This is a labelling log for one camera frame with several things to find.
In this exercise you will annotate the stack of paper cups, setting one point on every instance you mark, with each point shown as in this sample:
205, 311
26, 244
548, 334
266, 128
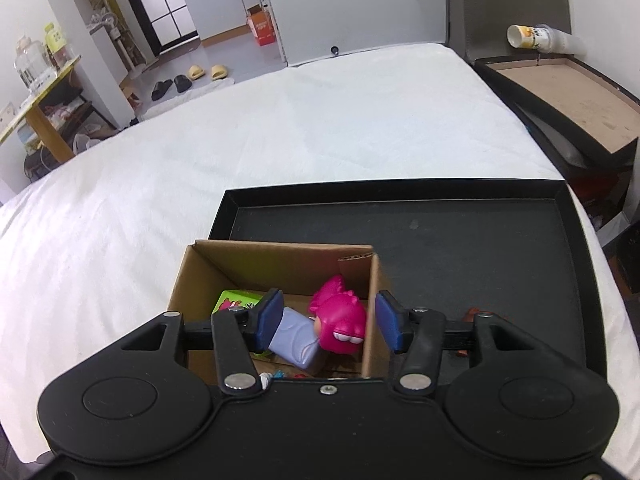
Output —
542, 38

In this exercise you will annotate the yellow slipper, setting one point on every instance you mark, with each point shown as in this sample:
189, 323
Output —
196, 71
219, 71

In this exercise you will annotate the purple charger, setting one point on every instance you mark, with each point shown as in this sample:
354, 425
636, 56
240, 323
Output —
295, 341

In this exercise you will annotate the white kitchen cabinet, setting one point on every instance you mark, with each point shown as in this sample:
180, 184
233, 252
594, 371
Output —
220, 2

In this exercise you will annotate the black frame with brown board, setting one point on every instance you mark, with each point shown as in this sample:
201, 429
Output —
575, 100

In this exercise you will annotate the glass jar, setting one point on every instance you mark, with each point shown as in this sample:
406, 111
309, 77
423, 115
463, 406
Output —
32, 67

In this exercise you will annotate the white bed sheet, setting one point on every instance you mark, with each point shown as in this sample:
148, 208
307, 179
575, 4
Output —
300, 135

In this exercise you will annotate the black slipper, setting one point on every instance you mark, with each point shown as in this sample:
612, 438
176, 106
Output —
182, 83
161, 90

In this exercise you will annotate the black tray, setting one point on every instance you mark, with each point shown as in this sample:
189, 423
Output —
475, 260

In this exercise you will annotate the orange cardboard box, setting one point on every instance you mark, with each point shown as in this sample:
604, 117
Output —
261, 27

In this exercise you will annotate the wooden side table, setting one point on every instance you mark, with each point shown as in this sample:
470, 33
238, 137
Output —
45, 110

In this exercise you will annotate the small colourful toy figure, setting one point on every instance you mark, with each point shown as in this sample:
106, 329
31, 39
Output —
282, 375

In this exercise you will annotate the pink figurine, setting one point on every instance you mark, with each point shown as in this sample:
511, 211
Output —
342, 317

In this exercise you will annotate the black-framed sliding door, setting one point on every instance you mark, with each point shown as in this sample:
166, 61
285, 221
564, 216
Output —
160, 0

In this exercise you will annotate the brown cardboard box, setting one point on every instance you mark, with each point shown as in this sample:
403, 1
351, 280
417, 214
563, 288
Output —
320, 270

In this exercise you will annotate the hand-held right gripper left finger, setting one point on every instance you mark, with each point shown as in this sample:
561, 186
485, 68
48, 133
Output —
265, 321

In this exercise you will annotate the white floor mat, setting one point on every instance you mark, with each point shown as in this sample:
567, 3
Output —
200, 91

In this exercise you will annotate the yellow-green bottle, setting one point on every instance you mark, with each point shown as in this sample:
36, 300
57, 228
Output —
54, 45

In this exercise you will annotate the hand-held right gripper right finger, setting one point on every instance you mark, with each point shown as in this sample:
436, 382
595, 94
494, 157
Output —
389, 321

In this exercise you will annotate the grey leaning board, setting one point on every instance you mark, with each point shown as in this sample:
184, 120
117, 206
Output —
505, 5

